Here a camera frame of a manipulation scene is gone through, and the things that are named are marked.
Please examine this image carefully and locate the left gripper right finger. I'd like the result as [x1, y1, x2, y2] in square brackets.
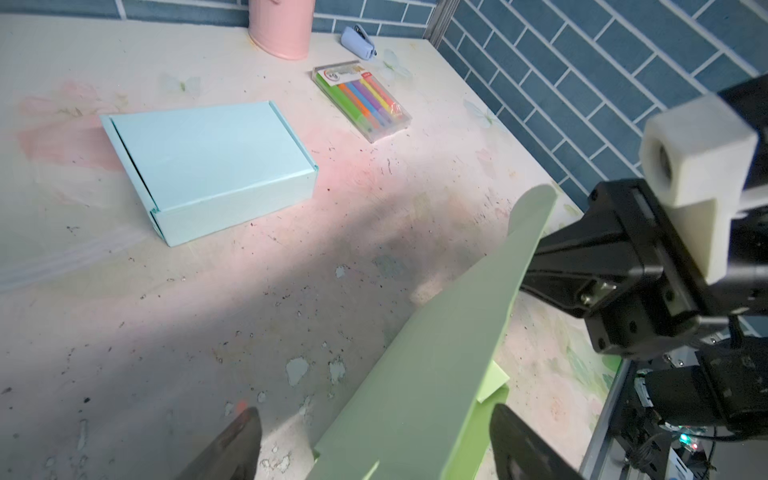
[489, 404, 583, 480]

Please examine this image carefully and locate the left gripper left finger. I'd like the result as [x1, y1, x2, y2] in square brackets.
[176, 407, 262, 480]

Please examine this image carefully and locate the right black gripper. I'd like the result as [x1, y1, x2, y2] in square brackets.
[521, 179, 767, 359]

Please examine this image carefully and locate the light green paper box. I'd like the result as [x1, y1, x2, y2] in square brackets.
[309, 185, 557, 479]

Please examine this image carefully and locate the light blue paper box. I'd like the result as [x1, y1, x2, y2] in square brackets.
[100, 101, 319, 247]

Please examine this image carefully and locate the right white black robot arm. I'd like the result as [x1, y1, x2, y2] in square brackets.
[522, 179, 767, 441]

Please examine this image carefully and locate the pack of coloured markers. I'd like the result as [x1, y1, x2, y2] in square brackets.
[310, 61, 412, 143]

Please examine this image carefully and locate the pink pencil cup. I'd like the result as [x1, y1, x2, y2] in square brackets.
[248, 0, 316, 60]

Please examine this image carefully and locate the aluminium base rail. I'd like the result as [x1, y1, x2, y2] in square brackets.
[578, 357, 721, 480]

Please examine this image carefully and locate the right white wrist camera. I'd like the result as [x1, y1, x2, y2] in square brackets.
[639, 94, 767, 285]

